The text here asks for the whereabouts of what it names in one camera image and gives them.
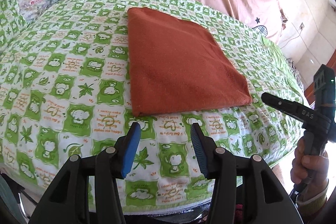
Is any plain light green cloth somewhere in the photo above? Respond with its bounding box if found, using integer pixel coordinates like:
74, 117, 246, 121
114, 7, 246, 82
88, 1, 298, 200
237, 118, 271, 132
260, 36, 305, 98

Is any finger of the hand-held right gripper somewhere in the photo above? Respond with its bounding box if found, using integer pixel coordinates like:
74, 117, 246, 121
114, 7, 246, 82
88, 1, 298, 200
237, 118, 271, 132
261, 92, 305, 121

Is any person's right forearm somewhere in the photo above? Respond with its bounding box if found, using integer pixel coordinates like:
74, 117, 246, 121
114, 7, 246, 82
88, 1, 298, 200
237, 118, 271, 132
289, 179, 332, 215

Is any green checked bed sheet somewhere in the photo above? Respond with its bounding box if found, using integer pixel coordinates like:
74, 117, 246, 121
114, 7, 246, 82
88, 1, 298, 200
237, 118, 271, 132
0, 0, 305, 214

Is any orange knit sweater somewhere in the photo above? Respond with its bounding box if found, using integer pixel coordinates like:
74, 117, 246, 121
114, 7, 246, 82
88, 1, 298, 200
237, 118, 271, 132
127, 7, 253, 117

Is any white charging cable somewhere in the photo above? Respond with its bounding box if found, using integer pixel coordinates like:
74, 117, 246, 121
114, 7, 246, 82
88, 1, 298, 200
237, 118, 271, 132
278, 28, 302, 48

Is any person's right hand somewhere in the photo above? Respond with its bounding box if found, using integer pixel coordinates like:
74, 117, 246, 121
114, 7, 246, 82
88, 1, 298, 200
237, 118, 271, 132
291, 137, 330, 185

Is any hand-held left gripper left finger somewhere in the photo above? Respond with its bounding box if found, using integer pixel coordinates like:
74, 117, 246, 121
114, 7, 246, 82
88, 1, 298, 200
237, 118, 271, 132
28, 122, 142, 224

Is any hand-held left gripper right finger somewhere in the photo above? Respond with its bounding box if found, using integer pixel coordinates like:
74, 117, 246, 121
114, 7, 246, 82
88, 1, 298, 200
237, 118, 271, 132
190, 123, 302, 224

